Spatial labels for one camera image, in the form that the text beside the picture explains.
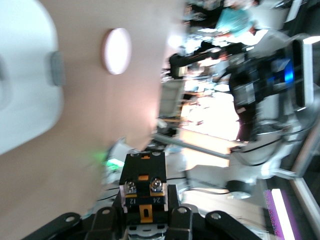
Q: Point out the pink round plate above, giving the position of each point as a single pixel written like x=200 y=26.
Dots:
x=117 y=51

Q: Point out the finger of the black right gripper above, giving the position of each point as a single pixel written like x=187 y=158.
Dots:
x=212 y=50
x=187 y=62

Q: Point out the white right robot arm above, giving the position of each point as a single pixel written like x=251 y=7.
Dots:
x=250 y=172

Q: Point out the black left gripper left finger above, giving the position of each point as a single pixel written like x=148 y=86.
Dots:
x=100 y=225

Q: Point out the teal background object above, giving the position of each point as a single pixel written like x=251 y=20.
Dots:
x=235 y=18

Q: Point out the orange black switch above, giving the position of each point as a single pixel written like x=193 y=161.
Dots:
x=142 y=172

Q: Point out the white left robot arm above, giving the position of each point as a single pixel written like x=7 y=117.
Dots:
x=117 y=155

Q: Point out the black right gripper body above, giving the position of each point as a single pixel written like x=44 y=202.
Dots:
x=260 y=77

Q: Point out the white lidded box grey latches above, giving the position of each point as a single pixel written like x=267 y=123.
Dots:
x=25 y=75

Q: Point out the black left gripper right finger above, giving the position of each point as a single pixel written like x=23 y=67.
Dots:
x=190 y=225

